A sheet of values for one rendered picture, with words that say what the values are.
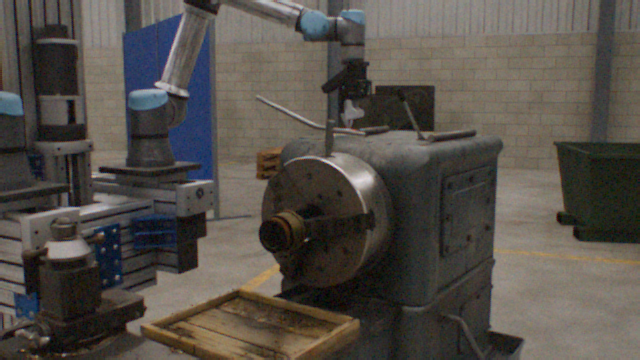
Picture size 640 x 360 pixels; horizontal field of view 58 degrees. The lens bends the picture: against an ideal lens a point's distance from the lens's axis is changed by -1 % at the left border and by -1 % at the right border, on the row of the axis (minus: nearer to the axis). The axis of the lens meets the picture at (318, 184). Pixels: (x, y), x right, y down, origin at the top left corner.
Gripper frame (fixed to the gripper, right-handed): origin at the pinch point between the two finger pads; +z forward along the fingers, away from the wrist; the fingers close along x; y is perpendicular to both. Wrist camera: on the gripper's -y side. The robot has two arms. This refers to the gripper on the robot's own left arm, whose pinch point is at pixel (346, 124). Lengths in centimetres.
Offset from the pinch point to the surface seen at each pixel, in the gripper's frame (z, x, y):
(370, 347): 49, -47, 38
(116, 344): 31, -104, 22
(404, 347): 52, -35, 40
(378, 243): 24, -45, 38
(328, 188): 11, -50, 28
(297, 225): 18, -60, 26
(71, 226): 11, -107, 16
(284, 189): 12, -54, 18
